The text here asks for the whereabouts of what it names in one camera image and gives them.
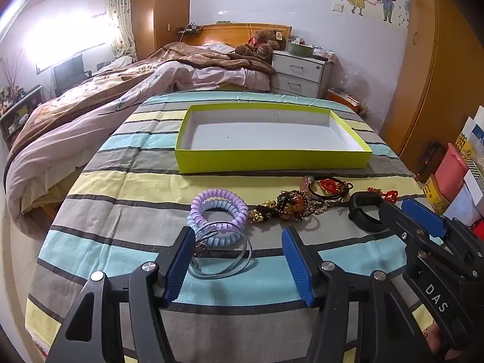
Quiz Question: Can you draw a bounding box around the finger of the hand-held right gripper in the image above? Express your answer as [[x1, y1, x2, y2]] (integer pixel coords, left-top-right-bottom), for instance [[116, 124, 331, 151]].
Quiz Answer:
[[379, 200, 426, 250], [401, 198, 484, 269]]

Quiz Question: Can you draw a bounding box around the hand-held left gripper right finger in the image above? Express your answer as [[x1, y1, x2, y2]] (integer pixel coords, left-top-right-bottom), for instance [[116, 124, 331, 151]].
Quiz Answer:
[[282, 226, 435, 363]]

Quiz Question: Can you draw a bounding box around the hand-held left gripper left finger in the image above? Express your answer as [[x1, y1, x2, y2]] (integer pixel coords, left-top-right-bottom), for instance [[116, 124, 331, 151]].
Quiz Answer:
[[45, 226, 196, 363]]

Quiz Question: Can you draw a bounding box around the red and gold knot ornament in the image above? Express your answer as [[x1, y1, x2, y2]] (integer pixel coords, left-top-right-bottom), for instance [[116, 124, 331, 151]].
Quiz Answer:
[[368, 186, 398, 204]]

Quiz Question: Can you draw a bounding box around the black fitness band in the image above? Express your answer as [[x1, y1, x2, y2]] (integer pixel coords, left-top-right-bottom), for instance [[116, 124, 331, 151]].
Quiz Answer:
[[348, 192, 390, 232]]

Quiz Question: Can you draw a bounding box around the thin grey hoop bangle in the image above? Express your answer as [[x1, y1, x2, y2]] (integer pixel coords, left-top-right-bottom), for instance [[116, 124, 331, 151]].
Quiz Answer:
[[188, 222, 253, 281]]

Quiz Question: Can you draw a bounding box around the blue spiral hair tie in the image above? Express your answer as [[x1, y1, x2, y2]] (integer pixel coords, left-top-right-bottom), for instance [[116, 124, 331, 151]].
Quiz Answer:
[[187, 215, 243, 248]]

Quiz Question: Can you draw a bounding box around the purple spiral hair tie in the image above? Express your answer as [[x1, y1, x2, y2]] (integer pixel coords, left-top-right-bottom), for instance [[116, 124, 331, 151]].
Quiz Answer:
[[190, 189, 249, 227]]

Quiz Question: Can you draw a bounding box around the black hair tie with charms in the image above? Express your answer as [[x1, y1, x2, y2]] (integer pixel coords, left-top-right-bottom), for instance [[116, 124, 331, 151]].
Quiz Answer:
[[301, 176, 354, 202]]

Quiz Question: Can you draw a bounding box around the yellow-green cardboard box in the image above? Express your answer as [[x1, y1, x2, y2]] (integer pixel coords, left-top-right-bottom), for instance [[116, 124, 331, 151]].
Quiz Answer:
[[175, 103, 373, 175]]

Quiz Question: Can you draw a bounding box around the person's right hand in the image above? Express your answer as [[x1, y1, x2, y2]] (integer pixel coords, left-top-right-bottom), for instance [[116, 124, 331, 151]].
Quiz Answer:
[[427, 327, 460, 363]]

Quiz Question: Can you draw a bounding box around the yellow printed box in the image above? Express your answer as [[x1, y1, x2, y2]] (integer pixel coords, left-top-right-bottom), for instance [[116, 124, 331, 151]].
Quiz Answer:
[[421, 174, 450, 214]]

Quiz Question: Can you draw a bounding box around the pink plastic container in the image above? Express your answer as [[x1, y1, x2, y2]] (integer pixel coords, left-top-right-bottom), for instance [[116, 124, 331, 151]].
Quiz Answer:
[[435, 143, 469, 197]]

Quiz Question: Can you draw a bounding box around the pile of books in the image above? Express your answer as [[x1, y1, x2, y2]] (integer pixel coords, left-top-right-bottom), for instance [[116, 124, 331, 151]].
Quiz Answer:
[[326, 88, 369, 116]]

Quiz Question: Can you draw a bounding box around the orange wooden wardrobe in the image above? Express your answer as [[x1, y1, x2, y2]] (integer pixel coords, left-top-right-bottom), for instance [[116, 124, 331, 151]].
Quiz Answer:
[[380, 0, 484, 167]]

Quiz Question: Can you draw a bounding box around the bed with pink duvet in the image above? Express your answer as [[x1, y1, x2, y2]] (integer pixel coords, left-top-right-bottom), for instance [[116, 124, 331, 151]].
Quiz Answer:
[[5, 62, 273, 231]]

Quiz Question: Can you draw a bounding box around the white nightstand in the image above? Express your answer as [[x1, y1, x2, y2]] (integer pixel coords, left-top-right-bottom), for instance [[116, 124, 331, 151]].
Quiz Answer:
[[271, 50, 335, 99]]

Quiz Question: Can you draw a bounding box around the green round tin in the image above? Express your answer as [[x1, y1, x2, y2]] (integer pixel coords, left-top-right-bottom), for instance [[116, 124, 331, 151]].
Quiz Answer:
[[286, 41, 315, 58]]

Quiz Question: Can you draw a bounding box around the brown blanket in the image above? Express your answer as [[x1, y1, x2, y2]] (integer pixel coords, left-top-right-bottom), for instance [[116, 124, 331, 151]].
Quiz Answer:
[[5, 41, 276, 175]]

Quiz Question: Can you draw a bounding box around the brown teddy bear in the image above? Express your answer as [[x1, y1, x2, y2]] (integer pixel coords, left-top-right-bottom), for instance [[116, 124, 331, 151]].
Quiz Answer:
[[235, 29, 282, 61]]

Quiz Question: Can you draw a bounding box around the cluttered low shelf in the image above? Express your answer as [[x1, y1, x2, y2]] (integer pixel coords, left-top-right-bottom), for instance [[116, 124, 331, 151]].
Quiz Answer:
[[0, 85, 46, 148]]

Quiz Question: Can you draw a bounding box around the black chair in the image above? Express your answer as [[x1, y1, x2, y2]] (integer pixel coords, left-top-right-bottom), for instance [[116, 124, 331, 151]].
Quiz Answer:
[[52, 54, 93, 97]]

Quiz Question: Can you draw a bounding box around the wooden headboard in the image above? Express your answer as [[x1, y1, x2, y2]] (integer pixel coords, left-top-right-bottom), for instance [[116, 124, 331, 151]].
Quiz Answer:
[[181, 23, 293, 46]]

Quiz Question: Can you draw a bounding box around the patterned curtain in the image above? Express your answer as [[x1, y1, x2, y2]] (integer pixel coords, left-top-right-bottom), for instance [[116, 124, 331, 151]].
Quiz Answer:
[[105, 0, 137, 63]]

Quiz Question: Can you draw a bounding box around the tall wooden cabinet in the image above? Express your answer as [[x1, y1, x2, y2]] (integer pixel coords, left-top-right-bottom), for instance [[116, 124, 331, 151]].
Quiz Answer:
[[130, 0, 191, 61]]

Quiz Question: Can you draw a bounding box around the brown bead amber bracelet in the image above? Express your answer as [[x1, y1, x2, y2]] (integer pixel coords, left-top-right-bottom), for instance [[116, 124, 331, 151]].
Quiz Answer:
[[275, 191, 308, 223]]

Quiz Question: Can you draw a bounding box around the pink crystal chain bracelet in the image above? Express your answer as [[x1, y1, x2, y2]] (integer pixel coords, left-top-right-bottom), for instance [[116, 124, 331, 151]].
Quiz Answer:
[[302, 196, 330, 217]]

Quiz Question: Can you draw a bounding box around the gold bead bracelet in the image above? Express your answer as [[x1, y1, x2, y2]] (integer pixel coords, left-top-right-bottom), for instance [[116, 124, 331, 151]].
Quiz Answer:
[[247, 198, 280, 223]]

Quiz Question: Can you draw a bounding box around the red knot cord bracelet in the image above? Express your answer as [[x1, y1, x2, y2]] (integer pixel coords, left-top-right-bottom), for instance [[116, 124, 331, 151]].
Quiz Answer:
[[319, 179, 343, 195]]

